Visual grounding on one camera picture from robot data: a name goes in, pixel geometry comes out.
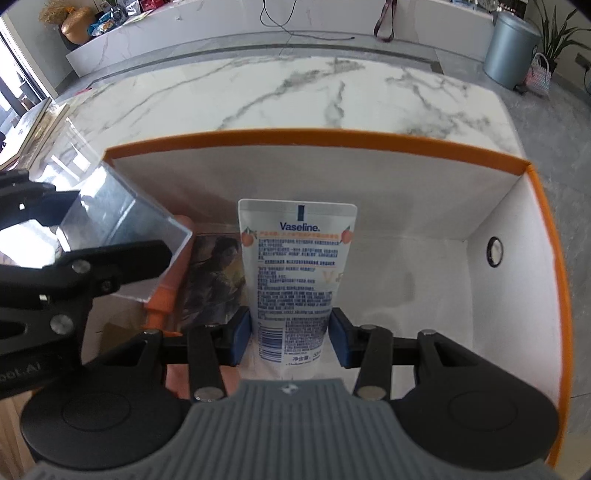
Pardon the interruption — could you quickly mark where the clear plastic box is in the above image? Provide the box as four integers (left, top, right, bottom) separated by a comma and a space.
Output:
43, 161, 194, 304

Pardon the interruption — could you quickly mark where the long-leaf potted plant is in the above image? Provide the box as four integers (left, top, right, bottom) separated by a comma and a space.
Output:
530, 0, 583, 71

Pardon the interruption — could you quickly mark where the white lotion tube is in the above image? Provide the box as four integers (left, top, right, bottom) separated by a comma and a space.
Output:
237, 198, 359, 382

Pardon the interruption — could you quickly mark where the orange cardboard box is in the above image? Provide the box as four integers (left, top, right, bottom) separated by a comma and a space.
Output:
85, 129, 578, 468

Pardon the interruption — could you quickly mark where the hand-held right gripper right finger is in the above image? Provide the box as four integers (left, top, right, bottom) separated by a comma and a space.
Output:
329, 308, 477, 401

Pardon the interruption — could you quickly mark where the grey metal trash bin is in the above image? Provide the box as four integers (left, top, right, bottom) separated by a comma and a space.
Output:
483, 11, 541, 91

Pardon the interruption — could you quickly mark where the pink lotion bottle orange cap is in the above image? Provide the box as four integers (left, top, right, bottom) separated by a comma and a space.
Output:
146, 258, 195, 400

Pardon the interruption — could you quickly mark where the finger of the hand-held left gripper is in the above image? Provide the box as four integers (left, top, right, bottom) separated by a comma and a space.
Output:
0, 240, 173, 365
0, 169, 80, 232

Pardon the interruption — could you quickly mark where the blue snack packet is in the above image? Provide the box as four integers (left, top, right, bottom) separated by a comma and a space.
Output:
88, 11, 128, 36

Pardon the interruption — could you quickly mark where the black cable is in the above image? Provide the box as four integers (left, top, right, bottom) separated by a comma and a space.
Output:
259, 0, 356, 42

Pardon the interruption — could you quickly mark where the figure print card box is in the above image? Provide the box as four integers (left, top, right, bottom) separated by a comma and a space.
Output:
177, 233, 246, 334

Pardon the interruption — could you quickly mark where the pink woven bag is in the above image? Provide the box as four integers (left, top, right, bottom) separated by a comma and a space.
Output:
525, 52, 553, 97

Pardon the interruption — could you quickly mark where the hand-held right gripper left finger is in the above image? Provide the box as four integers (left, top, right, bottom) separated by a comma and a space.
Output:
83, 305, 253, 402

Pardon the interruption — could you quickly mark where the dried flower bunch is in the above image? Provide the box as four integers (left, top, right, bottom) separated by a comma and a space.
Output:
39, 0, 77, 24

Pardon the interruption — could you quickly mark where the white marble television cabinet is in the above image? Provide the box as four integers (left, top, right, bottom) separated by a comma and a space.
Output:
65, 0, 498, 80

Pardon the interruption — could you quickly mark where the gold vase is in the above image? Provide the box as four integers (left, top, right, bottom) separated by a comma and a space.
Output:
61, 8, 98, 45

